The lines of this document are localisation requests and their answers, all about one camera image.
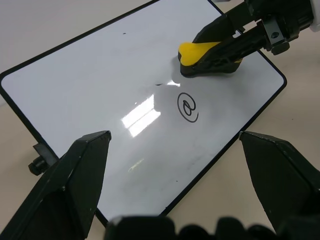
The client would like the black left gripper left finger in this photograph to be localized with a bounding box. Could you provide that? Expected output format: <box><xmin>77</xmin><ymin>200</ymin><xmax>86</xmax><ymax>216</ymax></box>
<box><xmin>0</xmin><ymin>130</ymin><xmax>112</xmax><ymax>240</ymax></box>

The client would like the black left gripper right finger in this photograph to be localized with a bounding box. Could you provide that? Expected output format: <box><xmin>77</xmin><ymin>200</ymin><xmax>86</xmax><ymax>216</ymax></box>
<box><xmin>238</xmin><ymin>130</ymin><xmax>320</xmax><ymax>236</ymax></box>

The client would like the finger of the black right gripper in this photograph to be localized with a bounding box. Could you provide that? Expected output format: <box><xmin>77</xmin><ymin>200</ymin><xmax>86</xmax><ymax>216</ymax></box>
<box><xmin>192</xmin><ymin>20</ymin><xmax>270</xmax><ymax>75</ymax></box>
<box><xmin>191</xmin><ymin>3</ymin><xmax>259</xmax><ymax>44</ymax></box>

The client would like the yellow and black eraser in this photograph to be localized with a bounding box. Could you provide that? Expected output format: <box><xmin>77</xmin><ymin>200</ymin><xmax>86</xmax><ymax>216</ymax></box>
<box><xmin>177</xmin><ymin>41</ymin><xmax>244</xmax><ymax>78</ymax></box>

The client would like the black-framed small whiteboard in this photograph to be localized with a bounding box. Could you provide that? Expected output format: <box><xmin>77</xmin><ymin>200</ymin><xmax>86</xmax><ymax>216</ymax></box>
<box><xmin>0</xmin><ymin>0</ymin><xmax>288</xmax><ymax>228</ymax></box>

